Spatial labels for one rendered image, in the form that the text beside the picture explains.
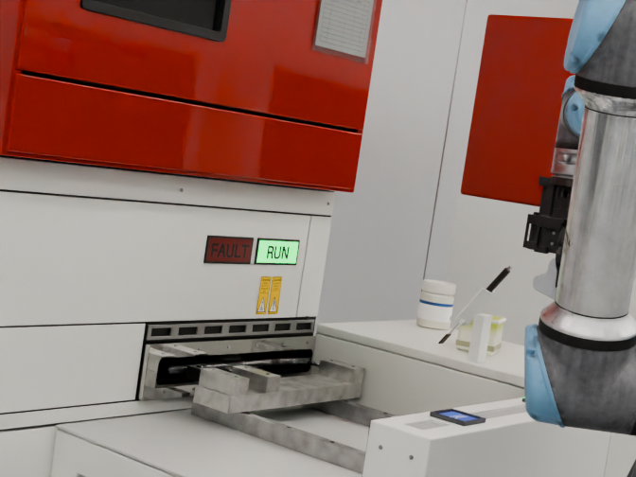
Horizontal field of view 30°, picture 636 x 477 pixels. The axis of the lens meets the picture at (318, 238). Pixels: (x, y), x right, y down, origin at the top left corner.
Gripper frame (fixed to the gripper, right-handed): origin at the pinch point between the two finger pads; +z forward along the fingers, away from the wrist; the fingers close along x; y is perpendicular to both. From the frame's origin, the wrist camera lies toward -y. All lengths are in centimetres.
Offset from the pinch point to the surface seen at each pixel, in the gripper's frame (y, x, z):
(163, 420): 54, 27, 29
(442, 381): 28.5, -15.0, 18.6
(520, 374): 14.8, -17.1, 14.2
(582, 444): -4.0, -4.7, 20.1
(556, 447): -4.0, 4.1, 19.6
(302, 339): 57, -10, 17
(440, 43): 207, -268, -72
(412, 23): 207, -245, -77
